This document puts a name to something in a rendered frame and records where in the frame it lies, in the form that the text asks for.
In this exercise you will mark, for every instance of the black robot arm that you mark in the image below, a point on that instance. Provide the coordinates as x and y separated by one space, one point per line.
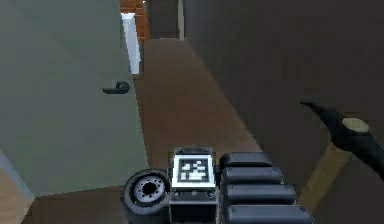
256 186

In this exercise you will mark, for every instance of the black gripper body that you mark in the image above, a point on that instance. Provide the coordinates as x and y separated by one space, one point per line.
146 193

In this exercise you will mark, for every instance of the grey-green room door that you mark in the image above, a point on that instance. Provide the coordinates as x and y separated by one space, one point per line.
63 96

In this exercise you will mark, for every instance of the white door frame post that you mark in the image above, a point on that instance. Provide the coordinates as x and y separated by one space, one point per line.
131 43

